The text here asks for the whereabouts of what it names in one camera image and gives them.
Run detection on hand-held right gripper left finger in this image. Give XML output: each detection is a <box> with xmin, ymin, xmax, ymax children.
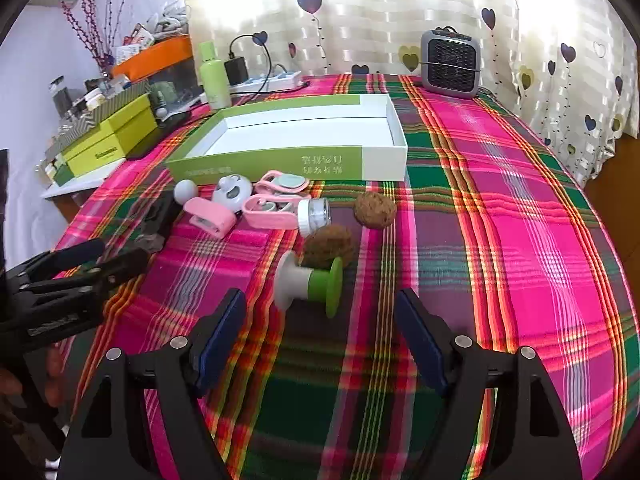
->
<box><xmin>59</xmin><ymin>287</ymin><xmax>248</xmax><ymax>480</ymax></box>

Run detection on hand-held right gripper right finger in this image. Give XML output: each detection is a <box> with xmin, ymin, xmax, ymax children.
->
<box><xmin>395</xmin><ymin>287</ymin><xmax>583</xmax><ymax>480</ymax></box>

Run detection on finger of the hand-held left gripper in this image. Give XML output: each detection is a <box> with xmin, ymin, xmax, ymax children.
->
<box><xmin>20</xmin><ymin>249</ymin><xmax>151</xmax><ymax>312</ymax></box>
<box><xmin>15</xmin><ymin>238</ymin><xmax>107</xmax><ymax>282</ymax></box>

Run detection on black massager with white ball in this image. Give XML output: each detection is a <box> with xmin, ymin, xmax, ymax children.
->
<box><xmin>134</xmin><ymin>179</ymin><xmax>198</xmax><ymax>253</ymax></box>

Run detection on pink clip with dark slot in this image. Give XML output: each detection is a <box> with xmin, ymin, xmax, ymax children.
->
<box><xmin>182</xmin><ymin>197</ymin><xmax>237</xmax><ymax>240</ymax></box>

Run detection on green and white spool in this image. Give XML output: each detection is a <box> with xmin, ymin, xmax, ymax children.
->
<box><xmin>274</xmin><ymin>251</ymin><xmax>344</xmax><ymax>319</ymax></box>

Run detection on pink clip with white beads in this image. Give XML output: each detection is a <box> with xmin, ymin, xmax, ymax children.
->
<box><xmin>242</xmin><ymin>194</ymin><xmax>303</xmax><ymax>231</ymax></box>

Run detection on panda shaped black white gadget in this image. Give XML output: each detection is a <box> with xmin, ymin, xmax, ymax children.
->
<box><xmin>211</xmin><ymin>174</ymin><xmax>253</xmax><ymax>211</ymax></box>

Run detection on brown walnut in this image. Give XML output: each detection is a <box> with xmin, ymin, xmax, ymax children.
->
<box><xmin>302</xmin><ymin>225</ymin><xmax>351</xmax><ymax>270</ymax></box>
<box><xmin>354</xmin><ymin>191</ymin><xmax>397</xmax><ymax>231</ymax></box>

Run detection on small clear jar white lid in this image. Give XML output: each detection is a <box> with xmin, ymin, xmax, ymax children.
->
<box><xmin>296</xmin><ymin>197</ymin><xmax>332</xmax><ymax>237</ymax></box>

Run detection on pink clip with grey pad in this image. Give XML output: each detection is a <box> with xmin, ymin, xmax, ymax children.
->
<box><xmin>252</xmin><ymin>170</ymin><xmax>311</xmax><ymax>196</ymax></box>

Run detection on green and white cardboard box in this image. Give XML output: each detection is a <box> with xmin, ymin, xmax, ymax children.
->
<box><xmin>165</xmin><ymin>94</ymin><xmax>408</xmax><ymax>183</ymax></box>

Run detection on person's left hand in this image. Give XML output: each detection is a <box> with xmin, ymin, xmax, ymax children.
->
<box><xmin>0</xmin><ymin>347</ymin><xmax>66</xmax><ymax>411</ymax></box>

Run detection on white side table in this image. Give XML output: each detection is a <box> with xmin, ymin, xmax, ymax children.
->
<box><xmin>40</xmin><ymin>162</ymin><xmax>126</xmax><ymax>201</ymax></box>

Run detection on pink green plaid tablecloth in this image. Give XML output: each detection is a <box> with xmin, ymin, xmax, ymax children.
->
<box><xmin>50</xmin><ymin>72</ymin><xmax>628</xmax><ymax>480</ymax></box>

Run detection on yellow-green cardboard box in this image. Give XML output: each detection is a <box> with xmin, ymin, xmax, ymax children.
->
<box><xmin>62</xmin><ymin>92</ymin><xmax>156</xmax><ymax>178</ymax></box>

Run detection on black smartphone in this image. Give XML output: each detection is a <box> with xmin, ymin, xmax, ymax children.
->
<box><xmin>125</xmin><ymin>109</ymin><xmax>193</xmax><ymax>161</ymax></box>

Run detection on chevron patterned box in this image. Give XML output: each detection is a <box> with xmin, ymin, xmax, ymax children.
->
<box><xmin>45</xmin><ymin>77</ymin><xmax>151</xmax><ymax>156</ymax></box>

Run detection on dark glass jar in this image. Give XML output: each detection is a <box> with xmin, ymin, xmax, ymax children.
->
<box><xmin>50</xmin><ymin>76</ymin><xmax>68</xmax><ymax>111</ymax></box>

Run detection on pale green packet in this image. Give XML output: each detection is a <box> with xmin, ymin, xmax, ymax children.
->
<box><xmin>150</xmin><ymin>82</ymin><xmax>176</xmax><ymax>106</ymax></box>

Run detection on pink blossom branches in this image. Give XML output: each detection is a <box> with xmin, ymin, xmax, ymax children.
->
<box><xmin>57</xmin><ymin>0</ymin><xmax>138</xmax><ymax>73</ymax></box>

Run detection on light green bottle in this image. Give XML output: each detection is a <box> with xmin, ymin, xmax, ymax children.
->
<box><xmin>199</xmin><ymin>41</ymin><xmax>232</xmax><ymax>110</ymax></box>

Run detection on orange storage box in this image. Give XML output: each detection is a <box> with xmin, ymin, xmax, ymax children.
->
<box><xmin>111</xmin><ymin>36</ymin><xmax>193</xmax><ymax>81</ymax></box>

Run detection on bundle of paper cards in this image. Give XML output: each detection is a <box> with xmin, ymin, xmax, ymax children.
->
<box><xmin>117</xmin><ymin>24</ymin><xmax>156</xmax><ymax>63</ymax></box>

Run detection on black charger plug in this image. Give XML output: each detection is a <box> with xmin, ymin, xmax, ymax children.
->
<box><xmin>224</xmin><ymin>57</ymin><xmax>247</xmax><ymax>86</ymax></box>

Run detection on white power strip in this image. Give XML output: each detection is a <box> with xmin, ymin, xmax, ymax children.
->
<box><xmin>229</xmin><ymin>71</ymin><xmax>303</xmax><ymax>95</ymax></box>

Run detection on white plastic bags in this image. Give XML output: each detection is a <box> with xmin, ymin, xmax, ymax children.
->
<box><xmin>150</xmin><ymin>2</ymin><xmax>191</xmax><ymax>40</ymax></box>

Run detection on grey desk heater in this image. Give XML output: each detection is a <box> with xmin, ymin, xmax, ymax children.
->
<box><xmin>419</xmin><ymin>27</ymin><xmax>480</xmax><ymax>100</ymax></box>

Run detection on heart print curtain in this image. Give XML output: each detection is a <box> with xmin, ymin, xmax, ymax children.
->
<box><xmin>177</xmin><ymin>0</ymin><xmax>640</xmax><ymax>186</ymax></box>

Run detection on black charger cable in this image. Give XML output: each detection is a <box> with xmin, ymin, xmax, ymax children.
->
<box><xmin>229</xmin><ymin>35</ymin><xmax>273</xmax><ymax>103</ymax></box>

